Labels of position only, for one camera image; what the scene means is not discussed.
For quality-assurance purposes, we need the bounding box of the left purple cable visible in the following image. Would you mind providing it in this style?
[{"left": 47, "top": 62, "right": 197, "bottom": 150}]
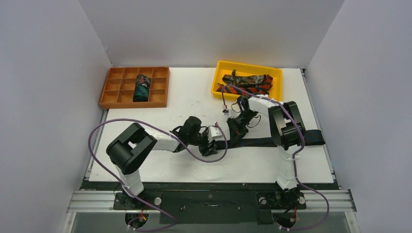
[{"left": 88, "top": 118, "right": 229, "bottom": 233}]

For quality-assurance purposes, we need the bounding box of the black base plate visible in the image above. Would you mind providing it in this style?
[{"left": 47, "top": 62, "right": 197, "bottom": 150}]
[{"left": 83, "top": 182, "right": 338, "bottom": 228}]

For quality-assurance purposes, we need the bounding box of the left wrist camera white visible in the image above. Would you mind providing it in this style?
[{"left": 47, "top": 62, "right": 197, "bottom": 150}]
[{"left": 207, "top": 126, "right": 222, "bottom": 142}]

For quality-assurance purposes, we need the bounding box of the purple cable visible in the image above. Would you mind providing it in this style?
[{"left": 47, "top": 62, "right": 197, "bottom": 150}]
[
  {"left": 88, "top": 118, "right": 229, "bottom": 233},
  {"left": 221, "top": 85, "right": 330, "bottom": 232}
]

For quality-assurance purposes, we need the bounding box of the yellow plastic tray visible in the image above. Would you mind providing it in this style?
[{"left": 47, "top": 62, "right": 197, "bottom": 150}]
[{"left": 211, "top": 60, "right": 283, "bottom": 101}]

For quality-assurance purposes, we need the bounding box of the orange black striped tie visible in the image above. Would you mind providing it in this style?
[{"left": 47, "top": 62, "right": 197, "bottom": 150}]
[{"left": 216, "top": 75, "right": 273, "bottom": 95}]

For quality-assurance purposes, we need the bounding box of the navy striped tie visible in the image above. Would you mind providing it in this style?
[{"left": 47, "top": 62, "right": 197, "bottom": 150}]
[{"left": 214, "top": 130, "right": 326, "bottom": 150}]

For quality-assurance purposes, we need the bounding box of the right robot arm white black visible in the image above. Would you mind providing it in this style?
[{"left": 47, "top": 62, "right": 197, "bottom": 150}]
[{"left": 226, "top": 95, "right": 306, "bottom": 208}]

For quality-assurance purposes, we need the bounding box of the aluminium frame rail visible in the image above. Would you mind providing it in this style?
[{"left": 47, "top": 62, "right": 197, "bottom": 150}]
[{"left": 67, "top": 190, "right": 356, "bottom": 213}]

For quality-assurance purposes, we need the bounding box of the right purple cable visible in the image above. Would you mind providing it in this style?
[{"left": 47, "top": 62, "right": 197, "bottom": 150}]
[{"left": 221, "top": 85, "right": 330, "bottom": 232}]

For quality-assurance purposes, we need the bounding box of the rolled green patterned tie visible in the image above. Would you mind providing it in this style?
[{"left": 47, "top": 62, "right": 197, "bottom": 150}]
[{"left": 133, "top": 74, "right": 151, "bottom": 102}]

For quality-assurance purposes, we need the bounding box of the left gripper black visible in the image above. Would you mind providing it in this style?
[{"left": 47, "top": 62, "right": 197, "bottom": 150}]
[{"left": 188, "top": 127, "right": 217, "bottom": 155}]

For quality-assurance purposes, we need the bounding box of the orange wooden divider tray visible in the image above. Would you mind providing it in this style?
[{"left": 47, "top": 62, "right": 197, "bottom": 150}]
[{"left": 100, "top": 67, "right": 170, "bottom": 109}]

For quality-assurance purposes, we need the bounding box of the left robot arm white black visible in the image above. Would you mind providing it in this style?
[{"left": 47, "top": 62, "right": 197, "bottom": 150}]
[{"left": 106, "top": 116, "right": 224, "bottom": 209}]

